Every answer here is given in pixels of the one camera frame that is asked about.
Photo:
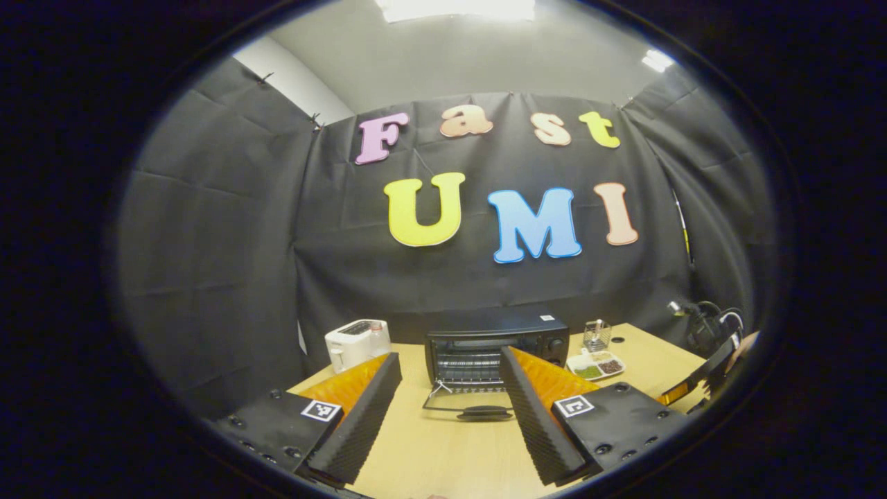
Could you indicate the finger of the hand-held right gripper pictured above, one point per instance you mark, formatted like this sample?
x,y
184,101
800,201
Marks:
x,y
710,367

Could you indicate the clear plastic water bottle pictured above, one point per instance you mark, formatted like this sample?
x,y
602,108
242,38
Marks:
x,y
381,341

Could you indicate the black electric oven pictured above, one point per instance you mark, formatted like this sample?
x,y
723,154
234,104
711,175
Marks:
x,y
485,326

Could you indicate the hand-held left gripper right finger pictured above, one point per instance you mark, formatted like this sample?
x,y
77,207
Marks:
x,y
533,416

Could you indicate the black backdrop cloth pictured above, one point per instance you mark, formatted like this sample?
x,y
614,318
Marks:
x,y
222,242

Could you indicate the white toaster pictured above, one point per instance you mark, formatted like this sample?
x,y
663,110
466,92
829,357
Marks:
x,y
350,343

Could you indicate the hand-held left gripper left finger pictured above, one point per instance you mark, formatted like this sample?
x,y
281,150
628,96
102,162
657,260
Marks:
x,y
367,416

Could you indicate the white divided food plate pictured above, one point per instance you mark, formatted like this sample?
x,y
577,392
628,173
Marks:
x,y
596,365

